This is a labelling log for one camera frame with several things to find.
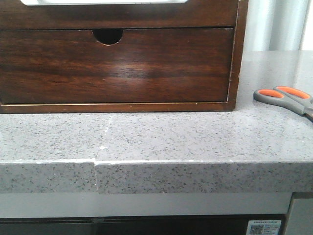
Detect black under-counter appliance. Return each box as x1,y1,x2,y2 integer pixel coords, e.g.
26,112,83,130
0,214,286,235

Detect dark wooden drawer cabinet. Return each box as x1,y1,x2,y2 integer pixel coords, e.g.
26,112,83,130
0,0,248,114

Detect white QR code sticker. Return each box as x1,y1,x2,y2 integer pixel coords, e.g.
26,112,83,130
246,220,282,235

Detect grey orange handled scissors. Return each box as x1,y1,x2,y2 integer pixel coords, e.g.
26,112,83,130
253,86,313,121

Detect dark wooden drawer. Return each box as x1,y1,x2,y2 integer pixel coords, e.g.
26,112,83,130
0,0,239,30
0,27,234,104

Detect white cabinet panel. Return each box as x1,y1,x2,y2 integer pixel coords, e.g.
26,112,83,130
285,192,313,235

